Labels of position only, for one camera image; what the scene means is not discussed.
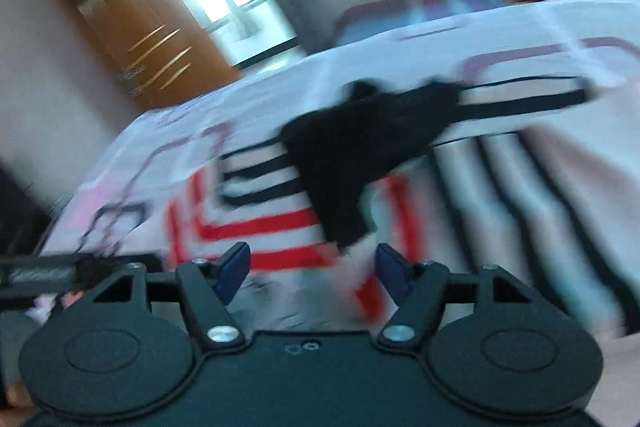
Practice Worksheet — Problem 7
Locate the striped white black red sweater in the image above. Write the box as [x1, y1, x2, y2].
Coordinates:
[163, 76, 639, 336]

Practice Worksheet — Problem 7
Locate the patterned white pink bedsheet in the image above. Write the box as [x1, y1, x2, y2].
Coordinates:
[39, 0, 640, 427]

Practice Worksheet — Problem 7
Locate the brown wooden door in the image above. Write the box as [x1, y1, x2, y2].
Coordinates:
[58, 0, 240, 110]

